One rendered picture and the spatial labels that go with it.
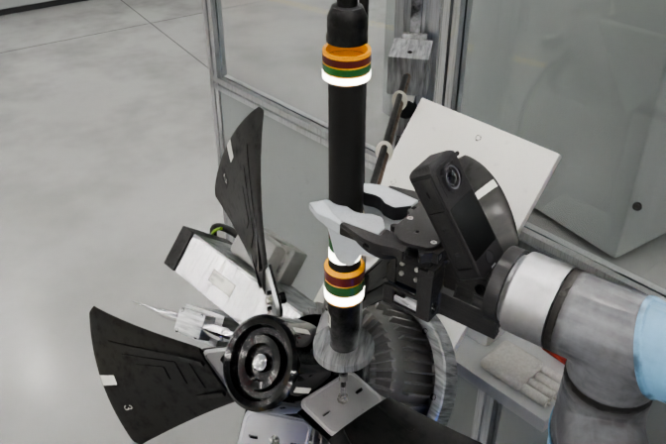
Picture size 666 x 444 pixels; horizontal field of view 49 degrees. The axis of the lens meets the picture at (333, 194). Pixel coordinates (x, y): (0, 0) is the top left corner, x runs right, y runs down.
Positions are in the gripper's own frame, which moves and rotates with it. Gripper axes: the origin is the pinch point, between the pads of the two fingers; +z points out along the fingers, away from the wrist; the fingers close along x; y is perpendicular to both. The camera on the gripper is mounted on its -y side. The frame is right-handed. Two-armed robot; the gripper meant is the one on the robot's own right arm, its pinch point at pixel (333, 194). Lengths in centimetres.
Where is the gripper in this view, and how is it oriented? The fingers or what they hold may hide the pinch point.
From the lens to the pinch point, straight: 74.2
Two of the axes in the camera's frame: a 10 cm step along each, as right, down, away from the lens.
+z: -8.0, -3.3, 5.0
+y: -0.1, 8.4, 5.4
